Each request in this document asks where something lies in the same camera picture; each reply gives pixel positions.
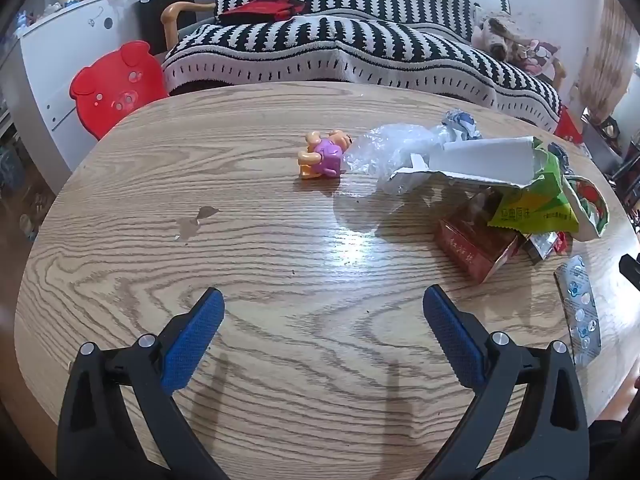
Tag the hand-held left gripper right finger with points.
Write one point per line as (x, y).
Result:
(455, 332)

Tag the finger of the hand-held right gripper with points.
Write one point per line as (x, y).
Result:
(631, 272)

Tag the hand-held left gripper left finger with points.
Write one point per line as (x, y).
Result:
(195, 335)

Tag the clear plastic bag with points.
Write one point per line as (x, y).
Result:
(390, 145)

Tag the silver pill blister pack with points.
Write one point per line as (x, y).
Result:
(580, 310)

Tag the white green red packet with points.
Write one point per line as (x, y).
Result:
(592, 210)

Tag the red cardboard box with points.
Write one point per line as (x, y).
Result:
(475, 245)

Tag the small silver red wrapper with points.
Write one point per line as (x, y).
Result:
(542, 247)

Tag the green snack packet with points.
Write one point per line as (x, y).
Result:
(540, 205)

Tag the red bag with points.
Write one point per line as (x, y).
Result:
(567, 125)

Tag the torn white paper packaging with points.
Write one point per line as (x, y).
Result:
(480, 160)

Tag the crumpled blue white wrapper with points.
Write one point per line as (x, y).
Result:
(460, 125)

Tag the patterned curtain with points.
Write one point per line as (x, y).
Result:
(610, 60)

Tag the orange and purple toy figure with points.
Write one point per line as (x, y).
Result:
(325, 157)

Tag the red pig-shaped stool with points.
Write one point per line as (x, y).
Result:
(115, 90)

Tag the beige plush toy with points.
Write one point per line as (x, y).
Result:
(505, 35)

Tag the white cabinet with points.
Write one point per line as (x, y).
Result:
(55, 60)

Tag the black cabinet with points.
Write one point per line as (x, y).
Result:
(160, 15)

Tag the wooden sofa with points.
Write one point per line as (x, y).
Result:
(175, 12)

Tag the red and black cloth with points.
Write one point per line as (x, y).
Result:
(262, 9)

